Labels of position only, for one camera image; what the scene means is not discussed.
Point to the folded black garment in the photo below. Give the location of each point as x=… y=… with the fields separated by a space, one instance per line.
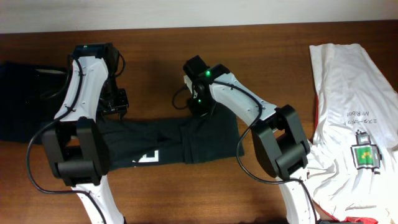
x=24 y=109

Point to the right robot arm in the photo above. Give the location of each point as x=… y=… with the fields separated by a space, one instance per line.
x=279 y=141

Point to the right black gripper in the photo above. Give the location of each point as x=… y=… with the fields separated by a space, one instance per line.
x=198 y=109

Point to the red object at edge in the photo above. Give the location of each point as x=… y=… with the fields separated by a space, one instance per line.
x=350 y=220

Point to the dark green t-shirt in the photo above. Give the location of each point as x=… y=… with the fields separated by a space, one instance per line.
x=186 y=140

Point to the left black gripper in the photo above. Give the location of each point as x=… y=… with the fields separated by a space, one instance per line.
x=121 y=107

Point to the white t-shirt pile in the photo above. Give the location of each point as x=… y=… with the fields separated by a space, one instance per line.
x=352 y=168

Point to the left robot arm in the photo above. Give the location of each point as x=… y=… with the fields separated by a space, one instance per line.
x=76 y=150

